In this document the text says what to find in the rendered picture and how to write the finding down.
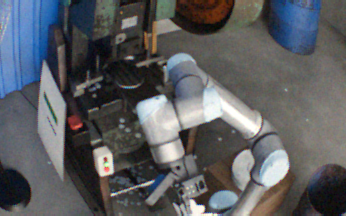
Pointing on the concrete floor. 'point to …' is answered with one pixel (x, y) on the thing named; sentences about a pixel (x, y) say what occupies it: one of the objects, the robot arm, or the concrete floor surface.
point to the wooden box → (216, 180)
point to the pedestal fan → (9, 195)
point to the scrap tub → (328, 192)
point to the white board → (52, 119)
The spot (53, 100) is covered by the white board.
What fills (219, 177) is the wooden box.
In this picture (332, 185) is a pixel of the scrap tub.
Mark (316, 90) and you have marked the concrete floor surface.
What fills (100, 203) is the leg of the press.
